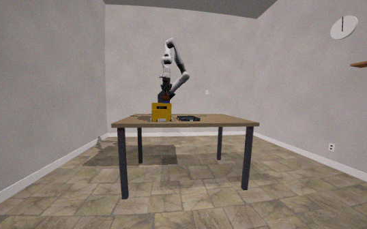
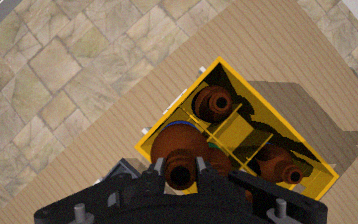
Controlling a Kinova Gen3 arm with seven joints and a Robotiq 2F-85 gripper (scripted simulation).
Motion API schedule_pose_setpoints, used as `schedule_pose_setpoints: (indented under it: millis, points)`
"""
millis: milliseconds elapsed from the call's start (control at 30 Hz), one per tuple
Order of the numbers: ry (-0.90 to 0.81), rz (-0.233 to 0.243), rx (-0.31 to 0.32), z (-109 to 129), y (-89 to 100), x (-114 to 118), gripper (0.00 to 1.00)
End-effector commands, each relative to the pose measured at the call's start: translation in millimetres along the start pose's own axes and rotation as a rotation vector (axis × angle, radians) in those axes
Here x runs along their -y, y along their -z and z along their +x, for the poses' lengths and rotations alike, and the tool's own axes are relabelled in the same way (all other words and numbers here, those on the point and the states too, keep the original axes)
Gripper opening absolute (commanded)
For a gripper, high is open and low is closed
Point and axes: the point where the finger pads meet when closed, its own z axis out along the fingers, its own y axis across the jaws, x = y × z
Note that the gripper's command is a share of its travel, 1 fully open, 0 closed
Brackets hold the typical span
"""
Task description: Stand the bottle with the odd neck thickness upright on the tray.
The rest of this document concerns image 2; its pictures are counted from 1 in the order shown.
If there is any grey square tray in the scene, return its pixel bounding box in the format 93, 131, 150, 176
100, 158, 141, 206

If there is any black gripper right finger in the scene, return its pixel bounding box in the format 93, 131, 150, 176
195, 157, 328, 224

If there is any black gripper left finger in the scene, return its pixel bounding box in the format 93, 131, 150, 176
34, 158, 166, 224

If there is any brown bottle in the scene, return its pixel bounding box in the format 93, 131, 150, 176
191, 85, 233, 123
150, 120, 210, 191
208, 142, 232, 176
246, 190, 253, 203
246, 142, 303, 184

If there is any yellow bottle crate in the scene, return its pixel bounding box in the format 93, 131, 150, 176
134, 57, 339, 200

